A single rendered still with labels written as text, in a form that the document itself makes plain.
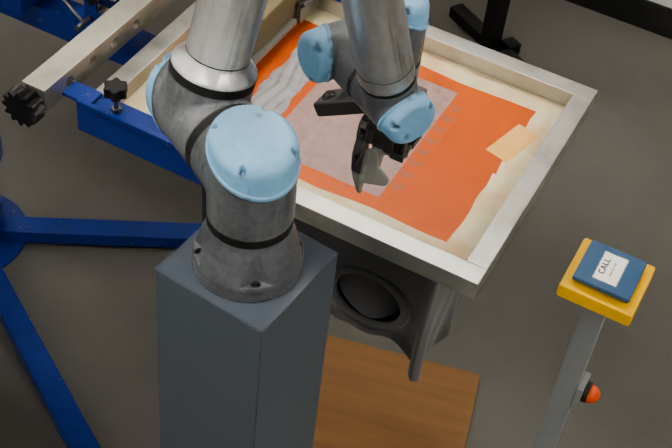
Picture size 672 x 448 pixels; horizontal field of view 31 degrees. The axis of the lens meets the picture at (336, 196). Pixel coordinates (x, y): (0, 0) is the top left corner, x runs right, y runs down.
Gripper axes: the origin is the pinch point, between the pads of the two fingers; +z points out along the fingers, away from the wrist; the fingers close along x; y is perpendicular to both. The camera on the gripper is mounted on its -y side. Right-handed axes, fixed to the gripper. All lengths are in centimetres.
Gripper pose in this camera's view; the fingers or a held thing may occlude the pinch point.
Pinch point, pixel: (365, 172)
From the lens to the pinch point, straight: 193.4
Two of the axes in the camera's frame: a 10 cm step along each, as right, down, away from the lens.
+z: -0.9, 7.1, 7.0
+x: 4.7, -5.9, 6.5
